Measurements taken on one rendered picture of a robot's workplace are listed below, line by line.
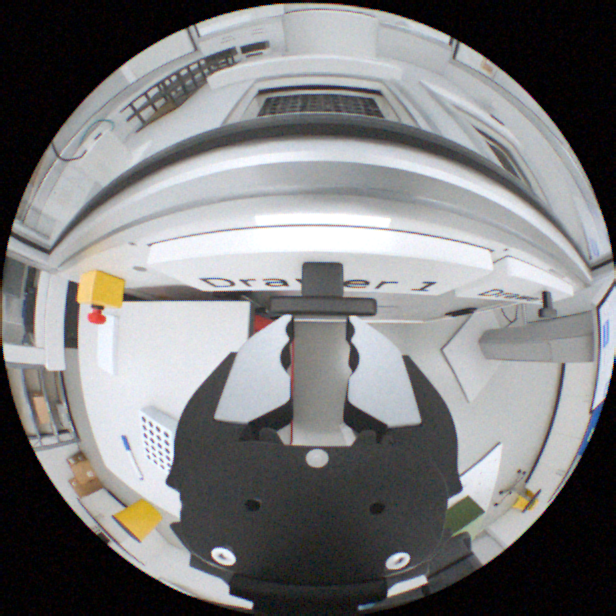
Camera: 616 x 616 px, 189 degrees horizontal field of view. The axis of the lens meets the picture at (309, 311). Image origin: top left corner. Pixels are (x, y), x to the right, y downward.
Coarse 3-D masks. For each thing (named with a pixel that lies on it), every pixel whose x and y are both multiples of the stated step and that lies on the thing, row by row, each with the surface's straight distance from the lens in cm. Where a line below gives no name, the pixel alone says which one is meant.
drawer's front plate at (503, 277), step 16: (496, 272) 23; (512, 272) 22; (528, 272) 25; (544, 272) 30; (464, 288) 27; (480, 288) 26; (496, 288) 27; (512, 288) 28; (528, 288) 30; (544, 288) 32; (560, 288) 37
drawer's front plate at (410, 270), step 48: (192, 240) 16; (240, 240) 14; (288, 240) 13; (336, 240) 13; (384, 240) 14; (432, 240) 16; (240, 288) 24; (288, 288) 23; (384, 288) 22; (432, 288) 23
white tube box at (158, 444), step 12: (144, 408) 43; (144, 420) 43; (156, 420) 40; (168, 420) 40; (144, 432) 44; (156, 432) 41; (168, 432) 38; (144, 444) 46; (156, 444) 43; (168, 444) 41; (156, 456) 46; (168, 456) 43; (168, 468) 44
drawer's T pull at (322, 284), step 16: (304, 272) 14; (320, 272) 14; (336, 272) 14; (304, 288) 14; (320, 288) 14; (336, 288) 14; (272, 304) 14; (288, 304) 14; (304, 304) 14; (320, 304) 14; (336, 304) 14; (352, 304) 14; (368, 304) 14
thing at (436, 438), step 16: (416, 368) 10; (416, 384) 9; (432, 384) 9; (416, 400) 8; (432, 400) 9; (432, 416) 8; (448, 416) 8; (400, 432) 7; (416, 432) 8; (432, 432) 8; (448, 432) 8; (416, 448) 7; (432, 448) 7; (448, 448) 8; (448, 464) 7; (448, 480) 7
